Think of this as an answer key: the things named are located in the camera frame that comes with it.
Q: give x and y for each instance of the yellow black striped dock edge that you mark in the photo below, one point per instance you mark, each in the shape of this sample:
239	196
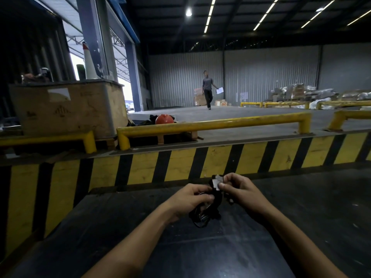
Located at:
185	167

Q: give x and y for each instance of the stacked cardboard boxes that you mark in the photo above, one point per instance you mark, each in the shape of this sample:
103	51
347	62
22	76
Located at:
200	96

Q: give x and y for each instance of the dark helmet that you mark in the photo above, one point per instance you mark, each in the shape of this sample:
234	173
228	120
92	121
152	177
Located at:
45	74

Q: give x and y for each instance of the person's right hand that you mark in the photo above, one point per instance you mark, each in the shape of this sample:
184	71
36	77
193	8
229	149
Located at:
246	193

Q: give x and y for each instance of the orange hard hat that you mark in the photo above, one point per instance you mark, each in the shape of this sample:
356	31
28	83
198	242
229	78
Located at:
164	119

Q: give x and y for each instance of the person's left forearm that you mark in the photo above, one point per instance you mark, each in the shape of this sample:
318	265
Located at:
130	246

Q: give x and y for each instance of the person's left thumb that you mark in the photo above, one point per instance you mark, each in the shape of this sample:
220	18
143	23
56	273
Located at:
206	198

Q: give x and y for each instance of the long yellow guard rail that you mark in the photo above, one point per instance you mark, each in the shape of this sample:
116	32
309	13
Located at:
214	124

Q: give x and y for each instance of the small cardboard box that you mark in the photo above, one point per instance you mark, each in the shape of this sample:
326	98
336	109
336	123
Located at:
221	103

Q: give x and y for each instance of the white orange traffic cone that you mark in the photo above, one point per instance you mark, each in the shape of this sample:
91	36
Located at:
89	62

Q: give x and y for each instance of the person's right thumb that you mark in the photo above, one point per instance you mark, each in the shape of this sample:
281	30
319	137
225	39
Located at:
225	186

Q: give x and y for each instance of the short yellow guard rail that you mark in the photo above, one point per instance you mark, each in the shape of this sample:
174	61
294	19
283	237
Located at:
58	139

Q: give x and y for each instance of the person's left hand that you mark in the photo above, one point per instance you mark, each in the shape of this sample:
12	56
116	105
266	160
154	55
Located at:
185	199

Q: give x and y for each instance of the pile of wrapped goods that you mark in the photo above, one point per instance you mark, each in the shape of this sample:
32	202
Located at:
304	94

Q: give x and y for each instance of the large wooden crate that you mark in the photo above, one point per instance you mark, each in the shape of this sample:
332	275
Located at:
72	107

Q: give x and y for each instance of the person's right forearm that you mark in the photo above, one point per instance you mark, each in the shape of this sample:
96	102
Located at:
298	243

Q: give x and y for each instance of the white paper sheet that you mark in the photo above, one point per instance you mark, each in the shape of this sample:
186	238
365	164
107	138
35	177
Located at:
220	90

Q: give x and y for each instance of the round ceiling lamp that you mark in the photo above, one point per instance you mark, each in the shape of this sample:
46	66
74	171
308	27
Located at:
188	12

